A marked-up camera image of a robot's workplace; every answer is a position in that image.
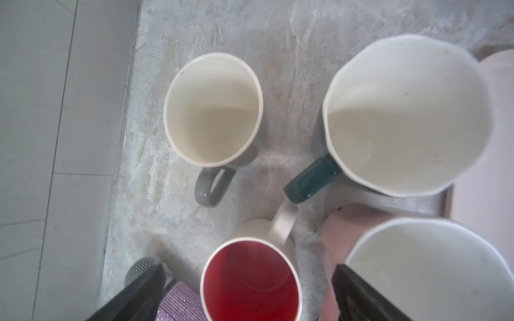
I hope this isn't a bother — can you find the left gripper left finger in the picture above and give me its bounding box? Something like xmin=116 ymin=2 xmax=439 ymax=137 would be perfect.
xmin=88 ymin=262 xmax=167 ymax=321

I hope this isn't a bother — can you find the grey mug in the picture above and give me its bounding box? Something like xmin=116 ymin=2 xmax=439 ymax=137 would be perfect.
xmin=163 ymin=53 xmax=264 ymax=207

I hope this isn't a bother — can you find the dark green mug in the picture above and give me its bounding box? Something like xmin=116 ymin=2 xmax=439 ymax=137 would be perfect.
xmin=284 ymin=34 xmax=497 ymax=204

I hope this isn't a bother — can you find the purple glitter tube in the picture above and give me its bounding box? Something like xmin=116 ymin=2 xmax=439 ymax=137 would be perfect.
xmin=124 ymin=257 xmax=207 ymax=321

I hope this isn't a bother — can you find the beige plastic tray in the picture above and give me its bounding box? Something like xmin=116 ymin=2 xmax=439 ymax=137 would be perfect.
xmin=444 ymin=48 xmax=513 ymax=267

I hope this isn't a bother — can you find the pink mug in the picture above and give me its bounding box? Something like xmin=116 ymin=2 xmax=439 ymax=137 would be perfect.
xmin=321 ymin=203 xmax=513 ymax=320

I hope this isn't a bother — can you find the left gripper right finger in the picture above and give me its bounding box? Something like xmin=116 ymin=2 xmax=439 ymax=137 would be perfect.
xmin=331 ymin=264 xmax=412 ymax=321

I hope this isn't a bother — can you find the white mug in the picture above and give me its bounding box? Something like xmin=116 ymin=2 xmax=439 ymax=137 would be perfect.
xmin=200 ymin=200 xmax=303 ymax=320

